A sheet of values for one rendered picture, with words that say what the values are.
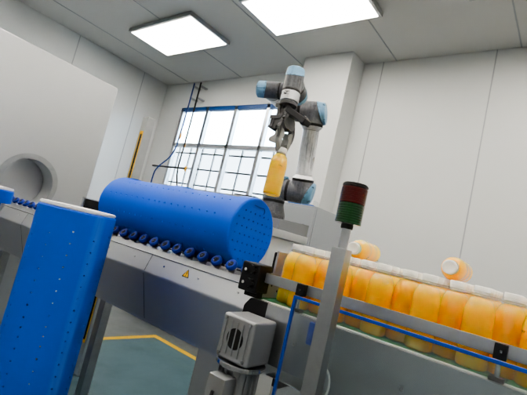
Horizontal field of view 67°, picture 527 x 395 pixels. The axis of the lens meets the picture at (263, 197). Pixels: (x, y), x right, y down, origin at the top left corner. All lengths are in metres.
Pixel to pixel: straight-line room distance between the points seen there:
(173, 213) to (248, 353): 0.77
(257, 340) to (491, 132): 3.56
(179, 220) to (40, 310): 0.58
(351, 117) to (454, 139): 1.18
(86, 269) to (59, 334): 0.23
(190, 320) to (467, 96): 3.64
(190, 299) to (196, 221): 0.30
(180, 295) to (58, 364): 0.48
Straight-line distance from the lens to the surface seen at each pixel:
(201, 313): 1.55
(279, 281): 1.24
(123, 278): 1.91
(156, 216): 1.76
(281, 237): 1.98
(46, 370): 1.69
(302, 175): 2.08
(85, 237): 1.58
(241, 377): 1.16
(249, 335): 1.11
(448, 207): 4.19
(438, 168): 4.31
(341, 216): 0.96
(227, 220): 1.48
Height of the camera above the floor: 1.07
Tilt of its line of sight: 6 degrees up
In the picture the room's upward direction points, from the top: 13 degrees clockwise
